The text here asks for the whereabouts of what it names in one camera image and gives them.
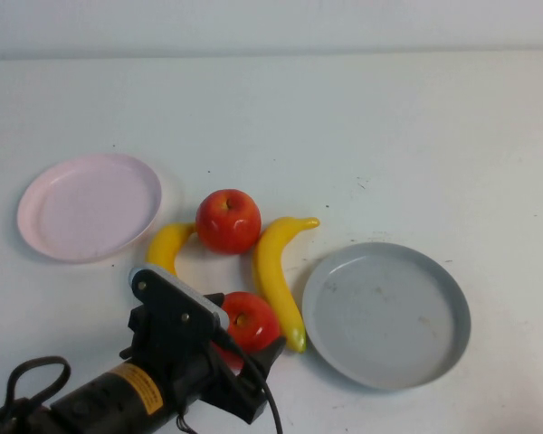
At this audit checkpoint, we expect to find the pink round plate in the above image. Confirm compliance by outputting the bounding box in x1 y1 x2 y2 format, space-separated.
16 153 163 265

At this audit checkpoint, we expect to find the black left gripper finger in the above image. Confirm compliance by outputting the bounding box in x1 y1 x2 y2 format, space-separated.
202 292 226 317
247 336 287 385

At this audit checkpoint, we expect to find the thin black left gripper wire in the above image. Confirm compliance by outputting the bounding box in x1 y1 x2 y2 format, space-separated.
175 409 195 434

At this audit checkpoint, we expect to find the red plastic apple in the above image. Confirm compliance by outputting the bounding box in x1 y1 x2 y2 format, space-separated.
212 291 281 372
195 188 262 256

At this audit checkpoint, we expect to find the yellow plastic banana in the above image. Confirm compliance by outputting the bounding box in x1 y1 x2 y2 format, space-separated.
252 216 320 354
145 222 198 278

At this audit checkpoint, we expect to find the grey round plate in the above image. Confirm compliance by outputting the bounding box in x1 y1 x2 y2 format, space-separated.
301 241 472 391

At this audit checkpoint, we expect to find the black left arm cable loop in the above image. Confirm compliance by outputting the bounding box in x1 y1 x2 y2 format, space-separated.
0 355 72 434

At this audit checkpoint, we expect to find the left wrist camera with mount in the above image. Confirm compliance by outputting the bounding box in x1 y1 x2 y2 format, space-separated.
129 265 231 339

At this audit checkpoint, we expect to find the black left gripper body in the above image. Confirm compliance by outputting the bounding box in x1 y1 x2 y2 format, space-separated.
119 305 269 425

